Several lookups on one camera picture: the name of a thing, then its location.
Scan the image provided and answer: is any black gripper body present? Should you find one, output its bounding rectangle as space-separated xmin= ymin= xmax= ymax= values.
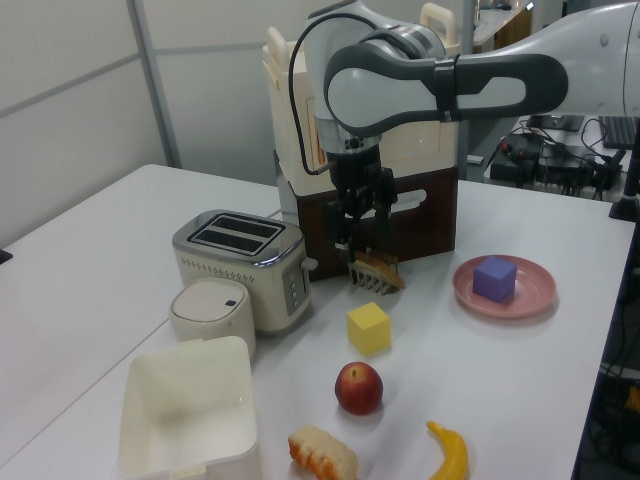
xmin=327 ymin=147 xmax=386 ymax=217

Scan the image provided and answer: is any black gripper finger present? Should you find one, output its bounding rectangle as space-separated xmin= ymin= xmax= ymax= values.
xmin=323 ymin=200 xmax=359 ymax=259
xmin=375 ymin=167 xmax=398 ymax=236

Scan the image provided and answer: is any yellow cube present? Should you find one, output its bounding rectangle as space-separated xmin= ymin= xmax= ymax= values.
xmin=346 ymin=301 xmax=392 ymax=356

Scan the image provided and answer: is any purple cube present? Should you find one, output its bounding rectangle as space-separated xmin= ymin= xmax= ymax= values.
xmin=472 ymin=255 xmax=518 ymax=304

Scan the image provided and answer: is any dark brown wooden box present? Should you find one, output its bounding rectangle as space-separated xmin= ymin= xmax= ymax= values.
xmin=294 ymin=164 xmax=459 ymax=282

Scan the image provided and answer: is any bronze toast rack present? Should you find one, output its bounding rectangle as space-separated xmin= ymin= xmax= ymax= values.
xmin=347 ymin=247 xmax=401 ymax=297

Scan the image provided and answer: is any brown bread slice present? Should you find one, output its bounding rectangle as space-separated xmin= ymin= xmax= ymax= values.
xmin=353 ymin=251 xmax=406 ymax=290

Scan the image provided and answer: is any white oven appliance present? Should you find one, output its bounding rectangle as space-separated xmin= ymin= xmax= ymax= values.
xmin=262 ymin=2 xmax=461 ymax=199

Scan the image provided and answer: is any cream chrome toaster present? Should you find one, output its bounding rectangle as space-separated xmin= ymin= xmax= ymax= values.
xmin=172 ymin=209 xmax=319 ymax=337

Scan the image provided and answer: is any small cream lidded bin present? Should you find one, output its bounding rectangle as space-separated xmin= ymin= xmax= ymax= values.
xmin=168 ymin=278 xmax=257 ymax=361

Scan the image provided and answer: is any red apple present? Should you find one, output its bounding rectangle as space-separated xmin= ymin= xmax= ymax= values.
xmin=334 ymin=361 xmax=385 ymax=417

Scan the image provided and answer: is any pink plate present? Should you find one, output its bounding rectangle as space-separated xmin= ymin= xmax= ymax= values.
xmin=452 ymin=254 xmax=558 ymax=320

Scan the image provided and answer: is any white orange bread piece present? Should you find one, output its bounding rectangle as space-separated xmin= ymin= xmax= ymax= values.
xmin=287 ymin=424 xmax=360 ymax=480

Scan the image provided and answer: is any open cream plastic container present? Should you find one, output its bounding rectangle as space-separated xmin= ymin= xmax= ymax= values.
xmin=118 ymin=335 xmax=261 ymax=480

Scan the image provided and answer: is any black stand pole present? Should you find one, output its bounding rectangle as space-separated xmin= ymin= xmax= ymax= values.
xmin=607 ymin=144 xmax=640 ymax=221

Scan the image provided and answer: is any black keyboard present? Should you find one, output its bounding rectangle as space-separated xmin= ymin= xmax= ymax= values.
xmin=597 ymin=115 xmax=640 ymax=149

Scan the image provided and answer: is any yellow banana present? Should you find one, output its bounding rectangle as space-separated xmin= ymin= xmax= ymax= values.
xmin=425 ymin=420 xmax=470 ymax=480

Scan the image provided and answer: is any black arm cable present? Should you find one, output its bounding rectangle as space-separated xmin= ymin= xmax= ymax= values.
xmin=285 ymin=8 xmax=335 ymax=176

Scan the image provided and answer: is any black electronics with cables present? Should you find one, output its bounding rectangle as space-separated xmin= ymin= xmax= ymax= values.
xmin=488 ymin=130 xmax=627 ymax=200

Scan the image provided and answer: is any grey partition post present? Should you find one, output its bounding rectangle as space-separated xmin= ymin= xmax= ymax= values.
xmin=132 ymin=0 xmax=182 ymax=169

